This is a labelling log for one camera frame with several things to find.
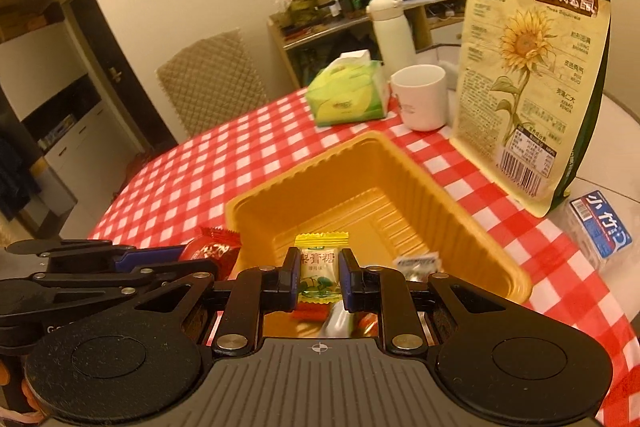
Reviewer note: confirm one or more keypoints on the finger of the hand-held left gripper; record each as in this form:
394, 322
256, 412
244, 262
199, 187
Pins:
145, 258
100, 277

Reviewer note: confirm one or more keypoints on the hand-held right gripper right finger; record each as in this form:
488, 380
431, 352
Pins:
348, 284

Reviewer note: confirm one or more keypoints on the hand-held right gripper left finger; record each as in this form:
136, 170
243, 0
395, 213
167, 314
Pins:
289, 283

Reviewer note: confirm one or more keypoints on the yellow candy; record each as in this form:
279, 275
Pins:
320, 267

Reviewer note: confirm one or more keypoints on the silver foil packet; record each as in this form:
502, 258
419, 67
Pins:
337, 323

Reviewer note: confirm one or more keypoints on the small red white-print candy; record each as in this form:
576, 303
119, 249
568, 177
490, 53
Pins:
212, 252

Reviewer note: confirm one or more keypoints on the grey snack packet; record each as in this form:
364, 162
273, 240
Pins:
417, 264

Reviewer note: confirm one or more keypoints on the yellow plastic tray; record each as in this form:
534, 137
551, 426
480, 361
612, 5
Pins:
350, 187

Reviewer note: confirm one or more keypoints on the person's left hand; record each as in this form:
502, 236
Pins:
4, 372

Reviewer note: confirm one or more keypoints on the red checked tablecloth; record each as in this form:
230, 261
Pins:
200, 172

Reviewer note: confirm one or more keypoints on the dark hanging clothes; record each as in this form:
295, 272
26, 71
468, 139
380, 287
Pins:
15, 177

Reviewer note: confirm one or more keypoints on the white cabinet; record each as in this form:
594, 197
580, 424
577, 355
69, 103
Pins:
75, 147

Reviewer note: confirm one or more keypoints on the dark door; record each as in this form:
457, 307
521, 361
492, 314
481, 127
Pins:
130, 97

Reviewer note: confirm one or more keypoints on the quilted beige chair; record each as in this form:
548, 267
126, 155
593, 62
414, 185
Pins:
215, 87

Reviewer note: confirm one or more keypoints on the green tissue pack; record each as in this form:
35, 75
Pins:
347, 97

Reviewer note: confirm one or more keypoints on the white mug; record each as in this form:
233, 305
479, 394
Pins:
420, 102

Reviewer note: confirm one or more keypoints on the wooden shelf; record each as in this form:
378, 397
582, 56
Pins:
285, 52

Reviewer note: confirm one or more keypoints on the white thermos bottle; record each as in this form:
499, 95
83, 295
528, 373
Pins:
392, 37

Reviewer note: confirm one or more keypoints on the blue and white box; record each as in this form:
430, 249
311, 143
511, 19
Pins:
600, 227

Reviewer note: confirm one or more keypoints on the sunflower seed bag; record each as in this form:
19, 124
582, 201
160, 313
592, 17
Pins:
530, 82

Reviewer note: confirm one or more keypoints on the glass pickle jar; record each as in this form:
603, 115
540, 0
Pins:
301, 7

